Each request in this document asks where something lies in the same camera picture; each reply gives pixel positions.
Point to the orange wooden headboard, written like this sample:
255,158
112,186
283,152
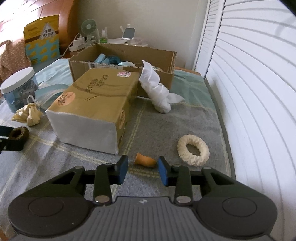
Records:
15,15

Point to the brown dotted cloth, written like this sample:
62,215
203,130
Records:
13,58

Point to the yellow blue snack bag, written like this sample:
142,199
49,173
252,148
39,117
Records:
42,39

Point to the white cloth bundle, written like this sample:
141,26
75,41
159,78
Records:
159,95

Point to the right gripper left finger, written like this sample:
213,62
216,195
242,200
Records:
107,175

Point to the small green desk fan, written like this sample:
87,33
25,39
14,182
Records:
89,29

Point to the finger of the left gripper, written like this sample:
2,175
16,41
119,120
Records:
9,145

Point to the brown fuzzy scrunchie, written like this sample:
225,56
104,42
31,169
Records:
19,134

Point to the packaged blue face mask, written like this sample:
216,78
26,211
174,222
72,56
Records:
45,96

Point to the small orange soft toy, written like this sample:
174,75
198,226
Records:
144,161

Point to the white power strip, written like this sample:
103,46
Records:
77,44

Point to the wooden nightstand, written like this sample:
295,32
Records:
69,54

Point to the green small bottle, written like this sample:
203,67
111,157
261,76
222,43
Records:
104,36

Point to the cream satin scrunchie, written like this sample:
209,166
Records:
29,114

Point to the gold tissue pack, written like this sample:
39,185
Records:
93,111

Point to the white lid plastic jar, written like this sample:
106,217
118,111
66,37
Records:
18,87

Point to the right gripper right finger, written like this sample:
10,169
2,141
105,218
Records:
179,177

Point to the blue grey bed blanket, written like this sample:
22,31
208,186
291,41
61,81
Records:
147,132

